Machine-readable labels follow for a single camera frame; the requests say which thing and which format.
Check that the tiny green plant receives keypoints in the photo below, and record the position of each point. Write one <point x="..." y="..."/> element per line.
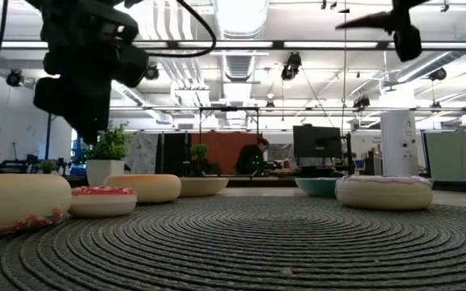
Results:
<point x="49" y="165"/>

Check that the black rig frame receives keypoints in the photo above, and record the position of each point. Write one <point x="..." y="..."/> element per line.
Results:
<point x="277" y="45"/>

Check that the teal bowl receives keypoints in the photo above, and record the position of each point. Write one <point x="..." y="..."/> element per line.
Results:
<point x="316" y="186"/>

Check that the large pink iced donut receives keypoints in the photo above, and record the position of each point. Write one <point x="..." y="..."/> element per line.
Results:
<point x="14" y="194"/>

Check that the white round column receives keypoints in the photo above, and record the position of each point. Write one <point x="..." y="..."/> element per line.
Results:
<point x="399" y="141"/>

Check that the beige bowl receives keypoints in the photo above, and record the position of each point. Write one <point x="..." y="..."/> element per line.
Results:
<point x="204" y="186"/>

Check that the orange partition panel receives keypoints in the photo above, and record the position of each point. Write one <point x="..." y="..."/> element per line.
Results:
<point x="221" y="149"/>

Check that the green plant in white pot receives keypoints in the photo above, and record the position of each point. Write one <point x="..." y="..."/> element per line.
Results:
<point x="105" y="169"/>

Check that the small red sprinkled donut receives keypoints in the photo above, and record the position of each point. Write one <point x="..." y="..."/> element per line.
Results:
<point x="101" y="206"/>

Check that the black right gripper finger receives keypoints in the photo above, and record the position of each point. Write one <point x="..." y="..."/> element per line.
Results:
<point x="407" y="42"/>
<point x="378" y="22"/>

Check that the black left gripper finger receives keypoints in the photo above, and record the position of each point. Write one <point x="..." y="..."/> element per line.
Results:
<point x="91" y="109"/>
<point x="55" y="97"/>

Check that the person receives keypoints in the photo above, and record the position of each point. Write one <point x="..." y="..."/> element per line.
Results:
<point x="249" y="159"/>

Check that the white ceiling air duct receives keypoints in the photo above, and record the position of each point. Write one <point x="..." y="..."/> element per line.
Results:
<point x="239" y="16"/>

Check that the pale green partition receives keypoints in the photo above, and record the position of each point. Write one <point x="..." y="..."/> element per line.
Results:
<point x="455" y="155"/>

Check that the black computer monitor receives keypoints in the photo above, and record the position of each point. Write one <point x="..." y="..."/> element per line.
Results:
<point x="317" y="141"/>

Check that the lilac iced donut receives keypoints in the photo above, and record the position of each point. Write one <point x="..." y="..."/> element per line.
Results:
<point x="382" y="194"/>

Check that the small green desk plant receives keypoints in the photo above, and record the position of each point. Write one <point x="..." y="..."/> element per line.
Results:
<point x="199" y="152"/>

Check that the plain yellow donut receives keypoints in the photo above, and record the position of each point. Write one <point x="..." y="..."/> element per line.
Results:
<point x="148" y="188"/>

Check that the black ceiling spotlight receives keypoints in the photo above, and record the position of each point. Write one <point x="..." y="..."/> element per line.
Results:
<point x="14" y="77"/>
<point x="153" y="72"/>
<point x="291" y="66"/>
<point x="361" y="102"/>
<point x="438" y="74"/>

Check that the round grey woven mat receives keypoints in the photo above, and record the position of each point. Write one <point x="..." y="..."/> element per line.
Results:
<point x="237" y="250"/>

